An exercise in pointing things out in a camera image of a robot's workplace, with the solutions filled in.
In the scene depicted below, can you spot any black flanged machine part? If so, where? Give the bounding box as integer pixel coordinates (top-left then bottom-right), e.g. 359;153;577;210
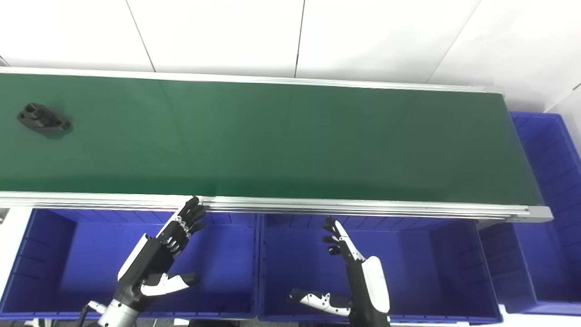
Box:
17;103;72;133

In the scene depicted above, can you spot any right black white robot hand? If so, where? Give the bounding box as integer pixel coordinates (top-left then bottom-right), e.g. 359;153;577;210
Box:
290;217;391;327

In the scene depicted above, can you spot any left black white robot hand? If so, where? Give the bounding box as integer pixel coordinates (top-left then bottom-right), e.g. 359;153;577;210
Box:
113;196;207;312

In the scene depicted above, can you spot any green conveyor belt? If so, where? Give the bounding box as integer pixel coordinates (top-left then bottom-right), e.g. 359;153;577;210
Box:
0;73;545;206
0;67;554;223

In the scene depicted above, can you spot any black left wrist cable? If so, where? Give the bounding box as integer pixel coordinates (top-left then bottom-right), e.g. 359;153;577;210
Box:
81;301;108;327

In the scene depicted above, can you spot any blue plastic bin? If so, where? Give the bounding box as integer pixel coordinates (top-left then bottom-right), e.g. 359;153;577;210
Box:
257;213;504;326
478;111;581;317
0;208;260;321

